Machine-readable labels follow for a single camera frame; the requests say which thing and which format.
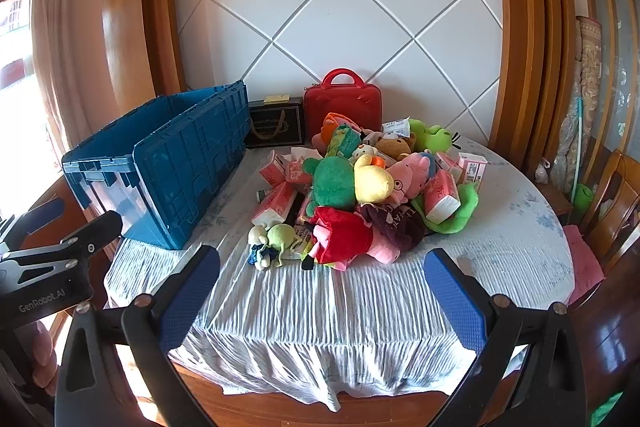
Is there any person's left hand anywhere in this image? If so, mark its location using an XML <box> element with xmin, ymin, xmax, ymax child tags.
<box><xmin>27</xmin><ymin>321</ymin><xmax>59</xmax><ymax>396</ymax></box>

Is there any brown bear plush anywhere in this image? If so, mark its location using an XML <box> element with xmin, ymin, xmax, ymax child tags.
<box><xmin>375</xmin><ymin>134</ymin><xmax>417</xmax><ymax>160</ymax></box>

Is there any black gift box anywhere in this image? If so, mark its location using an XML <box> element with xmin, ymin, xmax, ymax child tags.
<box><xmin>244</xmin><ymin>96</ymin><xmax>306</xmax><ymax>150</ymax></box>

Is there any wooden chair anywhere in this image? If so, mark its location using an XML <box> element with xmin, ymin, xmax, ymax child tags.
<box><xmin>570</xmin><ymin>149</ymin><xmax>640</xmax><ymax>273</ymax></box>

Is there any green frog plush with eyes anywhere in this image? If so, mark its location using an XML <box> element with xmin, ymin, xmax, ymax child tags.
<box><xmin>407</xmin><ymin>119</ymin><xmax>462</xmax><ymax>154</ymax></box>

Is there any pink tissue pack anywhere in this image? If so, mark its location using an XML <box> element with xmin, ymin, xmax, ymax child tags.
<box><xmin>259</xmin><ymin>150</ymin><xmax>291</xmax><ymax>188</ymax></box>
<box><xmin>424</xmin><ymin>169</ymin><xmax>462</xmax><ymax>225</ymax></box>
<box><xmin>250</xmin><ymin>182</ymin><xmax>300</xmax><ymax>227</ymax></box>
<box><xmin>285</xmin><ymin>157</ymin><xmax>316</xmax><ymax>185</ymax></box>
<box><xmin>435</xmin><ymin>151</ymin><xmax>463</xmax><ymax>182</ymax></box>

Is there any pink plush in orange dress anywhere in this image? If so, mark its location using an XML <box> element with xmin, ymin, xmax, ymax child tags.
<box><xmin>312</xmin><ymin>112</ymin><xmax>368</xmax><ymax>155</ymax></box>

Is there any flat green plush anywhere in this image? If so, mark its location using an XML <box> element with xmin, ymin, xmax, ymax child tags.
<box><xmin>417</xmin><ymin>182</ymin><xmax>481</xmax><ymax>235</ymax></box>

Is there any window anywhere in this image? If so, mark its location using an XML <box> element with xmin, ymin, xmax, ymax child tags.
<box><xmin>0</xmin><ymin>0</ymin><xmax>37</xmax><ymax>208</ymax></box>

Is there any frosted glass door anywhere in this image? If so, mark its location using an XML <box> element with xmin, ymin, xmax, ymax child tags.
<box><xmin>570</xmin><ymin>0</ymin><xmax>640</xmax><ymax>178</ymax></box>

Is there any mop with turquoise handle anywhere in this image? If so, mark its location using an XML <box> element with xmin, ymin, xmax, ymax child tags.
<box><xmin>569</xmin><ymin>98</ymin><xmax>597</xmax><ymax>217</ymax></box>

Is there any pink cushion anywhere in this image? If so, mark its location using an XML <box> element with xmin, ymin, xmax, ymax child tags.
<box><xmin>562</xmin><ymin>224</ymin><xmax>606</xmax><ymax>305</ymax></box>

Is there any rolled patterned tapestry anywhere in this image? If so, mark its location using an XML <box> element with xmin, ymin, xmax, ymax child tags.
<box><xmin>557</xmin><ymin>16</ymin><xmax>603</xmax><ymax>188</ymax></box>

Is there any green plastic bag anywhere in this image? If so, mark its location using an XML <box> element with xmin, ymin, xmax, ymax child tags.
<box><xmin>590</xmin><ymin>387</ymin><xmax>626</xmax><ymax>427</ymax></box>

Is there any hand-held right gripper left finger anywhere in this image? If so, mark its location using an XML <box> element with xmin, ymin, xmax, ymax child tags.
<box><xmin>54</xmin><ymin>245</ymin><xmax>222</xmax><ymax>427</ymax></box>

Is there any blue plastic crate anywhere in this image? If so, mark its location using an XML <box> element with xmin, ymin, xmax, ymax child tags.
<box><xmin>61</xmin><ymin>79</ymin><xmax>251</xmax><ymax>251</ymax></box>

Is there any pale floral tablecloth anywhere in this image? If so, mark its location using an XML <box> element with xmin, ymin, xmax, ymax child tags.
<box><xmin>102</xmin><ymin>134</ymin><xmax>576</xmax><ymax>413</ymax></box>

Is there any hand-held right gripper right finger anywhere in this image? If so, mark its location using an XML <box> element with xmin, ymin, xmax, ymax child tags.
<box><xmin>423</xmin><ymin>248</ymin><xmax>587</xmax><ymax>427</ymax></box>

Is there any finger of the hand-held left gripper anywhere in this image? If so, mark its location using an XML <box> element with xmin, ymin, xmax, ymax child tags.
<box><xmin>0</xmin><ymin>210</ymin><xmax>124</xmax><ymax>278</ymax></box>
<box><xmin>0</xmin><ymin>198</ymin><xmax>67</xmax><ymax>253</ymax></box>

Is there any crumpled white tissue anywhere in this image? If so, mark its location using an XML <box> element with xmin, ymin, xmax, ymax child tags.
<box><xmin>290</xmin><ymin>146</ymin><xmax>326</xmax><ymax>162</ymax></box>

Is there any red carry case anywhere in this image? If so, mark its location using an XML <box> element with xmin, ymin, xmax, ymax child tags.
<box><xmin>303</xmin><ymin>68</ymin><xmax>383</xmax><ymax>138</ymax></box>

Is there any light pink pig plush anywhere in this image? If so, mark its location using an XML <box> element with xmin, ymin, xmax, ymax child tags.
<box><xmin>387</xmin><ymin>152</ymin><xmax>436</xmax><ymax>198</ymax></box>

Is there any large green frog plush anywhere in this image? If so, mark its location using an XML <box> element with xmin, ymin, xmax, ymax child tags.
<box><xmin>301</xmin><ymin>155</ymin><xmax>362</xmax><ymax>215</ymax></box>

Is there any small white bear plush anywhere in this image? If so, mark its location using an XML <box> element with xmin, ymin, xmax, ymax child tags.
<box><xmin>350</xmin><ymin>144</ymin><xmax>377</xmax><ymax>165</ymax></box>

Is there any small green frog plush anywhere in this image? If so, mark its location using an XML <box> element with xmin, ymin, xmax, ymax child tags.
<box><xmin>265</xmin><ymin>224</ymin><xmax>311</xmax><ymax>265</ymax></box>

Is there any white medicine box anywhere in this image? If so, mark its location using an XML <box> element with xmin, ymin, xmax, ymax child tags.
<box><xmin>381</xmin><ymin>119</ymin><xmax>412</xmax><ymax>138</ymax></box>

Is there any maroon plush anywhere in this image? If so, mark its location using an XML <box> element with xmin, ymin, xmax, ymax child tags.
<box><xmin>357</xmin><ymin>202</ymin><xmax>426</xmax><ymax>253</ymax></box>

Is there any pink white carton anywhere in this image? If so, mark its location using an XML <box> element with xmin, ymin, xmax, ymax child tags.
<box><xmin>457</xmin><ymin>153</ymin><xmax>488</xmax><ymax>186</ymax></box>

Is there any pink plush in red dress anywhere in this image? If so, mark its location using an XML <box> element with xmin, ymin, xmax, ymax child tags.
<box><xmin>300</xmin><ymin>206</ymin><xmax>401</xmax><ymax>272</ymax></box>

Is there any yellow duck plush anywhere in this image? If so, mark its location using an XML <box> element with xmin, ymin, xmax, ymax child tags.
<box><xmin>352</xmin><ymin>154</ymin><xmax>396</xmax><ymax>204</ymax></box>

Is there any green yellow packet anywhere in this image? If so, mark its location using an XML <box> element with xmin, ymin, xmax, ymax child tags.
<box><xmin>327</xmin><ymin>124</ymin><xmax>363</xmax><ymax>158</ymax></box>

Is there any beige curtain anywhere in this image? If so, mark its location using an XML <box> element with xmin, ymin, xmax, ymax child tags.
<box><xmin>30</xmin><ymin>0</ymin><xmax>121</xmax><ymax>158</ymax></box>

